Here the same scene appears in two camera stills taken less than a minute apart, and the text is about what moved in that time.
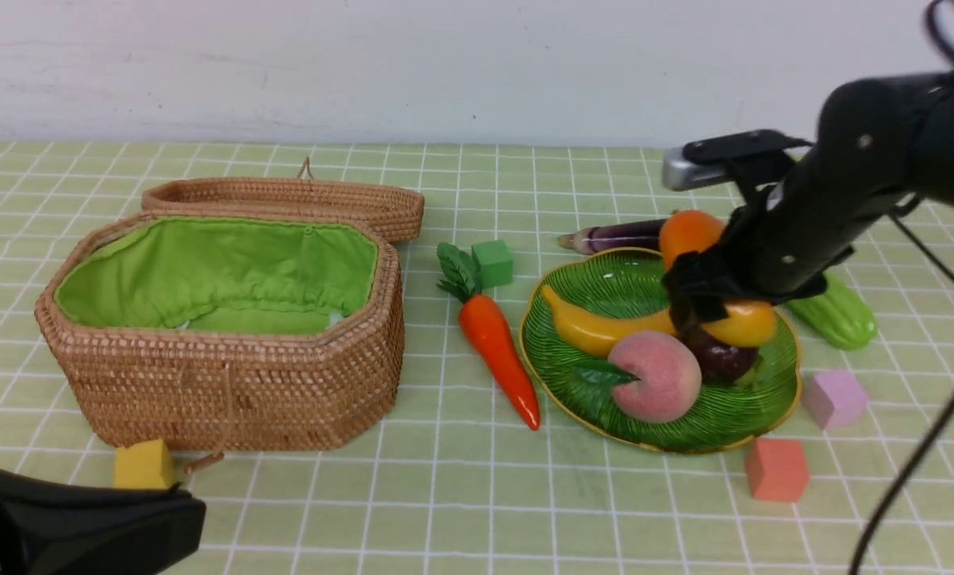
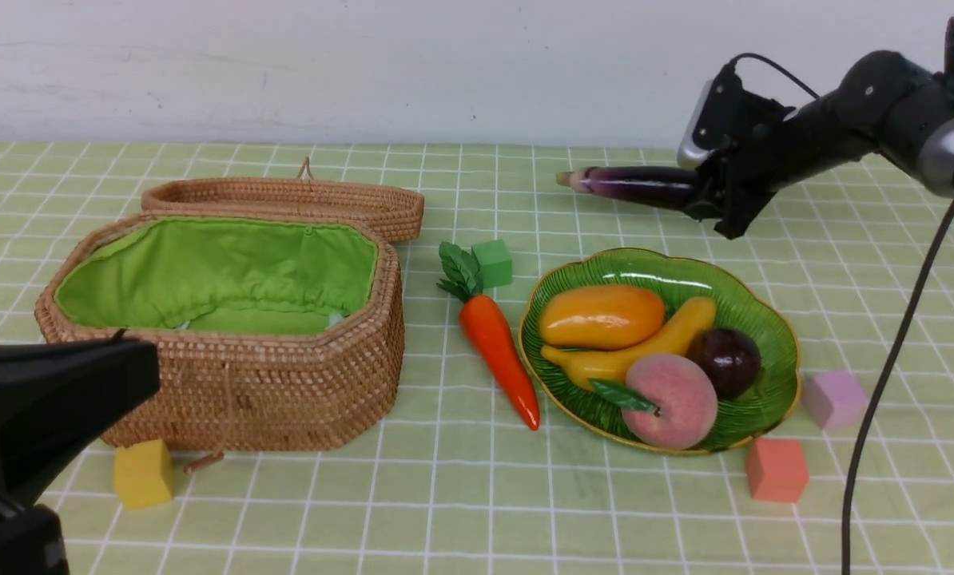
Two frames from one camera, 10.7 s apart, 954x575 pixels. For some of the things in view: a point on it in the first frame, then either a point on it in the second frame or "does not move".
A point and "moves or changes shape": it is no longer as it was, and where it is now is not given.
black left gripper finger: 19,524 -> 33,408
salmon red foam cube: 777,469 does not move
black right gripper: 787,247 -> 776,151
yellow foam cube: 146,465 does not move
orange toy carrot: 482,324 does not move
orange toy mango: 749,323 -> 601,317
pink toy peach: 669,379 moves or changes shape
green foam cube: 495,260 does not move
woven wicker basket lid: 401,209 does not move
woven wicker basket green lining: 217,275 does not move
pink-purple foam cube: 833,399 does not move
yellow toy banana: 594,334 -> 685,323
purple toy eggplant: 638,235 -> 661,186
